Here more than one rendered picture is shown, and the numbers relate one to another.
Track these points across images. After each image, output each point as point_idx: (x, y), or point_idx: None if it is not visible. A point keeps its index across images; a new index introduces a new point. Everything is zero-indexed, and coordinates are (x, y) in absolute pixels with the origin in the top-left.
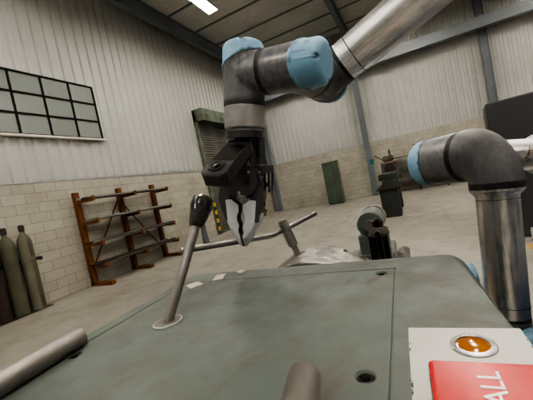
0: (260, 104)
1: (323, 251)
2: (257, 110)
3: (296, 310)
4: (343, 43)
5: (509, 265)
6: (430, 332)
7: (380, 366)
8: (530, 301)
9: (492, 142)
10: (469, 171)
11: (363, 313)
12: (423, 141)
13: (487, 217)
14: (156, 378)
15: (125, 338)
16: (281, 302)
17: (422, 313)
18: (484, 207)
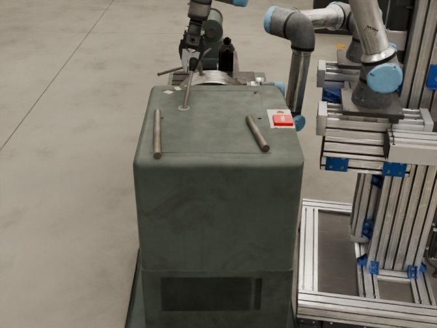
0: (211, 4)
1: (217, 75)
2: (209, 8)
3: (232, 105)
4: None
5: (298, 86)
6: (272, 110)
7: (262, 116)
8: (302, 103)
9: (305, 27)
10: (292, 39)
11: (254, 106)
12: (274, 8)
13: (294, 63)
14: (206, 121)
15: (173, 112)
16: (224, 102)
17: (269, 106)
18: (294, 58)
